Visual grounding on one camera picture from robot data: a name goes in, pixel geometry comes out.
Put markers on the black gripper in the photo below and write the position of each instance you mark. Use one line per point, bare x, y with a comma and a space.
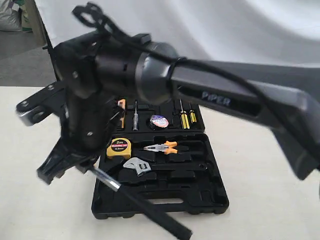
84, 133

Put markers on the black handled adjustable wrench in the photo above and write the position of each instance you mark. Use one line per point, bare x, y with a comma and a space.
141, 167

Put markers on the black electrical tape roll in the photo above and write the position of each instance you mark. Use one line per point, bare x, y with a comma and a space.
156, 122

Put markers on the orange handled pliers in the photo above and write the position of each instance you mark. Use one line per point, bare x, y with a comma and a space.
169, 147

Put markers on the steel claw hammer black grip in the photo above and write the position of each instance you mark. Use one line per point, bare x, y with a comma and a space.
160, 218

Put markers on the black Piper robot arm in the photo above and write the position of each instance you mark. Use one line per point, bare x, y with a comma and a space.
96, 68

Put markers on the black plastic tool case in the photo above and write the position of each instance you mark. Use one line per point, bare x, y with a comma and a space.
194, 192

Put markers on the yellow tape measure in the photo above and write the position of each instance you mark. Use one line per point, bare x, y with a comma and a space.
119, 147

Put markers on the clear tester screwdriver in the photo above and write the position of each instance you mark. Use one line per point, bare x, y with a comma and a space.
135, 117

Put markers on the orange utility knife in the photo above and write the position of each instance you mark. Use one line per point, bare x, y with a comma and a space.
121, 123

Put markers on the black backdrop stand pole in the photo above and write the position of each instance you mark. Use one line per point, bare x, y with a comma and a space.
48, 46

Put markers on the large yellow black screwdriver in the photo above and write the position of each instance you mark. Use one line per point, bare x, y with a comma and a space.
183, 117

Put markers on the small yellow black screwdriver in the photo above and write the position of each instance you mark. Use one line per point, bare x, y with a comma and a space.
192, 114

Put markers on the white plastic sack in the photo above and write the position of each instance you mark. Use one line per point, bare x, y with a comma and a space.
10, 20

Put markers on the white backdrop cloth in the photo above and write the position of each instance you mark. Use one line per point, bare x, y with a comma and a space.
271, 32

